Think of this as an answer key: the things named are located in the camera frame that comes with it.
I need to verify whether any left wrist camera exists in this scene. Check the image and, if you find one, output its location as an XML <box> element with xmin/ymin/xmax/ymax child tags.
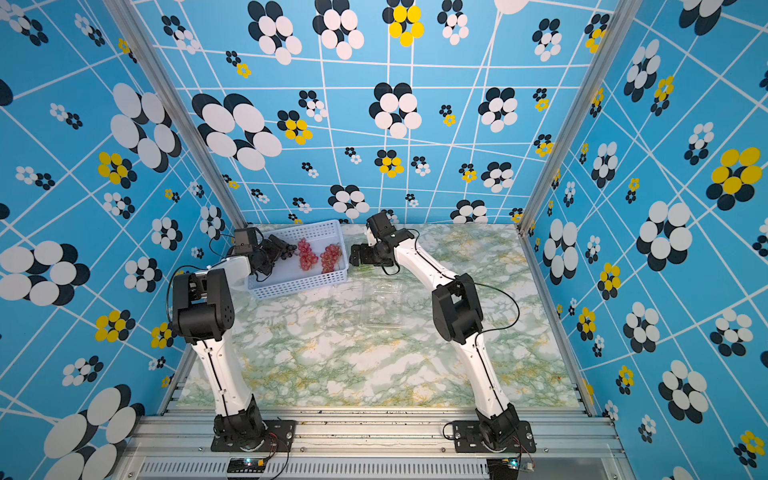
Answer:
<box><xmin>230</xmin><ymin>227</ymin><xmax>259</xmax><ymax>256</ymax></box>

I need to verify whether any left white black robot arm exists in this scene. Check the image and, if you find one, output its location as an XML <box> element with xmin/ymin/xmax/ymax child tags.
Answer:
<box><xmin>169</xmin><ymin>228</ymin><xmax>296</xmax><ymax>452</ymax></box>

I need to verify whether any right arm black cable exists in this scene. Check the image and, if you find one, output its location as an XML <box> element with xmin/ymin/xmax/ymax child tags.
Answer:
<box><xmin>383</xmin><ymin>227</ymin><xmax>522</xmax><ymax>337</ymax></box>

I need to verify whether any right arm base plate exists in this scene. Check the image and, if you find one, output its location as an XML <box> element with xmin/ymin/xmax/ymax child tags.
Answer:
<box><xmin>447</xmin><ymin>420</ymin><xmax>537</xmax><ymax>454</ymax></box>

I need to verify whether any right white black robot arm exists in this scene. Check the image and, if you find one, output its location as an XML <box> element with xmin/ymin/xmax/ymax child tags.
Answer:
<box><xmin>350</xmin><ymin>224</ymin><xmax>520</xmax><ymax>451</ymax></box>

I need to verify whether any red grape bunch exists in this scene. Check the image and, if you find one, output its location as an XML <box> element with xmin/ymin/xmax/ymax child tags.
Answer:
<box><xmin>297</xmin><ymin>238</ymin><xmax>319</xmax><ymax>271</ymax></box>
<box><xmin>320</xmin><ymin>243</ymin><xmax>343</xmax><ymax>273</ymax></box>

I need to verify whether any red grape bunch left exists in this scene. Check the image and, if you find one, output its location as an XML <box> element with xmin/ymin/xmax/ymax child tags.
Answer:
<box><xmin>297</xmin><ymin>238</ymin><xmax>319</xmax><ymax>271</ymax></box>

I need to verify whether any light blue perforated plastic basket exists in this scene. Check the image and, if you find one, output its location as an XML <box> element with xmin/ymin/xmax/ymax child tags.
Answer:
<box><xmin>247</xmin><ymin>220</ymin><xmax>349</xmax><ymax>299</ymax></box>

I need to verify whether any right green circuit board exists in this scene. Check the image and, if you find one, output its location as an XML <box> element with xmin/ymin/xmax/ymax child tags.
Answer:
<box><xmin>486</xmin><ymin>458</ymin><xmax>522</xmax><ymax>480</ymax></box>

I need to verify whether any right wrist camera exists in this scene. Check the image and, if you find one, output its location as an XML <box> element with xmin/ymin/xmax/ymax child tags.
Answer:
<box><xmin>366</xmin><ymin>211</ymin><xmax>396</xmax><ymax>241</ymax></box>

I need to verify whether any aluminium front rail frame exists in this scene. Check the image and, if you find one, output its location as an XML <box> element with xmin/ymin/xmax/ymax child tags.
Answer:
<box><xmin>114</xmin><ymin>407</ymin><xmax>635</xmax><ymax>479</ymax></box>

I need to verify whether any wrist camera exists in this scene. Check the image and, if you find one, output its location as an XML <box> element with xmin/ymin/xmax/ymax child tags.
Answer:
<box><xmin>366</xmin><ymin>211</ymin><xmax>396</xmax><ymax>241</ymax></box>
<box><xmin>230</xmin><ymin>227</ymin><xmax>259</xmax><ymax>256</ymax></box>

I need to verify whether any red grape bunch right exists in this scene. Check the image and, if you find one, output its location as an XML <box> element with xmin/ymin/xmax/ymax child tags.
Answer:
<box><xmin>320</xmin><ymin>243</ymin><xmax>343</xmax><ymax>273</ymax></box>

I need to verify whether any green circuit board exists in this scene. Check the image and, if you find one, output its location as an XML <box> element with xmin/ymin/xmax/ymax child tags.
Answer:
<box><xmin>486</xmin><ymin>458</ymin><xmax>522</xmax><ymax>480</ymax></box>
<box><xmin>226</xmin><ymin>457</ymin><xmax>269</xmax><ymax>479</ymax></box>

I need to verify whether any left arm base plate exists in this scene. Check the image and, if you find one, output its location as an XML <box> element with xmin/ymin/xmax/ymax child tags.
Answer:
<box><xmin>210</xmin><ymin>419</ymin><xmax>297</xmax><ymax>454</ymax></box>

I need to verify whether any left green circuit board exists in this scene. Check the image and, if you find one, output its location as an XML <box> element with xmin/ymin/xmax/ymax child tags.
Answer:
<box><xmin>226</xmin><ymin>457</ymin><xmax>269</xmax><ymax>479</ymax></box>

